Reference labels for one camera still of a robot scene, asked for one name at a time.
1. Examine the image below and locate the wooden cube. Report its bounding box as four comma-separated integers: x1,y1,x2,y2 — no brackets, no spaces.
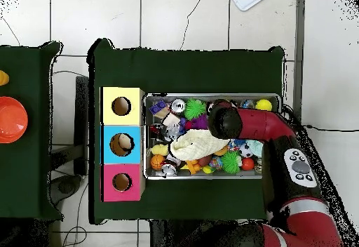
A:
162,113,181,127

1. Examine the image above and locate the wooden box with three holes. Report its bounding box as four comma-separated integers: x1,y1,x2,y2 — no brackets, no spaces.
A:
100,86,146,203

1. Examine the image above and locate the silver tin can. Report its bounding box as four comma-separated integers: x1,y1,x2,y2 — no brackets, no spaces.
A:
170,98,187,114

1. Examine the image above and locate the black cable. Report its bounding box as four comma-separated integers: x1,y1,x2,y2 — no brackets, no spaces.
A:
304,123,359,133

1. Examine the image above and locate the white tray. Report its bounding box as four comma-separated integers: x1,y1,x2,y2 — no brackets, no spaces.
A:
229,0,269,12

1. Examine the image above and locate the mint green cloth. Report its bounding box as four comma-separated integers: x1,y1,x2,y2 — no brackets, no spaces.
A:
246,139,264,158

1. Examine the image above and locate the orange plastic bowl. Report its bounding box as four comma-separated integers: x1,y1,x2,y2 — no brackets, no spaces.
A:
0,95,29,144

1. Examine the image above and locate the yellow smiley ball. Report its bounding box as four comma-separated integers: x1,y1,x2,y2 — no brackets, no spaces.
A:
255,98,273,112

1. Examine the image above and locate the small orange basketball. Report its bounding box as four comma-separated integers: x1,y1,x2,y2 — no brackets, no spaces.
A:
150,154,165,170

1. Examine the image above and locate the silver mesh bin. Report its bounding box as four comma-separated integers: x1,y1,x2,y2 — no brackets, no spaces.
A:
143,93,282,180

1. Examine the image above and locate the green spiky ball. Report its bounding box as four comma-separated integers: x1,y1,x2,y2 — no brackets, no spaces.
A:
184,98,208,121
221,150,242,174

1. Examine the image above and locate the neighbouring green cloth table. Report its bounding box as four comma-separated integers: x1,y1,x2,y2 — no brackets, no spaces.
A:
0,41,64,221

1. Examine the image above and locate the yellow plastic toy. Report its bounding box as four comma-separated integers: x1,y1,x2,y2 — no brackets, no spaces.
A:
0,69,10,87

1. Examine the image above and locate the blue toy brick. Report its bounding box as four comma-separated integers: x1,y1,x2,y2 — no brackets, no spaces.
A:
149,100,169,116

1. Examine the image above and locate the dark green table cloth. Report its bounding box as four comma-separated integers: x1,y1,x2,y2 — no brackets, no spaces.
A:
88,38,285,225

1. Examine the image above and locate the cream waffle cloth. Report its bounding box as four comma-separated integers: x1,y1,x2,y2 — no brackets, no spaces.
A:
170,128,231,161

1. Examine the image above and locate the purple spiky ball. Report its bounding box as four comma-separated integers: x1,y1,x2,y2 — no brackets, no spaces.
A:
190,114,210,130

